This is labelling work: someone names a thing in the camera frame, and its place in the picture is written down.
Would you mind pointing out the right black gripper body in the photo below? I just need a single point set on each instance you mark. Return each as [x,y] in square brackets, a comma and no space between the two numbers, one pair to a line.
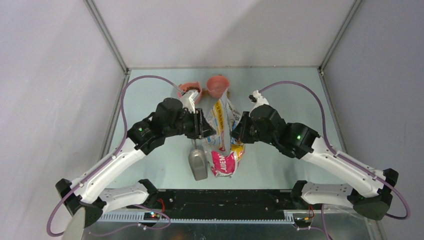
[251,134]

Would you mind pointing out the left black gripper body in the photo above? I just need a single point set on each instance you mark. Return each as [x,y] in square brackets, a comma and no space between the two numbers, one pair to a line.
[188,124]

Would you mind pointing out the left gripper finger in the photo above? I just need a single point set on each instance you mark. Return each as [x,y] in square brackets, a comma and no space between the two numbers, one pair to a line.
[202,133]
[202,123]

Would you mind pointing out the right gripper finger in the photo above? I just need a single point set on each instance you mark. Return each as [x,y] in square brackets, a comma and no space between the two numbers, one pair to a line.
[239,135]
[245,120]

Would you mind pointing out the cat food bag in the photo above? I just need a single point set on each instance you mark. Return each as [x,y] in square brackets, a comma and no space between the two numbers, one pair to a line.
[223,152]

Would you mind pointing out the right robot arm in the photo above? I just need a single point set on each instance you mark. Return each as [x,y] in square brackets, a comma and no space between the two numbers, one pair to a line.
[365,190]

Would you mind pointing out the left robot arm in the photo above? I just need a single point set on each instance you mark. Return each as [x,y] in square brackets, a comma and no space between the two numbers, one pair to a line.
[88,192]

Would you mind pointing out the metal food scoop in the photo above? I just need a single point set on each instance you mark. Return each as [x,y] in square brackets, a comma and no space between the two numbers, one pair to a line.
[198,162]

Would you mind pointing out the pink bowl with kibble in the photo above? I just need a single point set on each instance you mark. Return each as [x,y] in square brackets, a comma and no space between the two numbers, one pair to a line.
[192,86]

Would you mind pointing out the empty pink bowl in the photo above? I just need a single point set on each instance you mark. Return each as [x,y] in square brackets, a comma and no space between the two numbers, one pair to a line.
[217,85]

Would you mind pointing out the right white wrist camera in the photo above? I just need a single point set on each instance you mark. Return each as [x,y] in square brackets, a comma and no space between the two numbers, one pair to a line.
[257,99]

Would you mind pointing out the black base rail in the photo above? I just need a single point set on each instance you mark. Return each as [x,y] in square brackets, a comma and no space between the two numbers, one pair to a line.
[225,204]

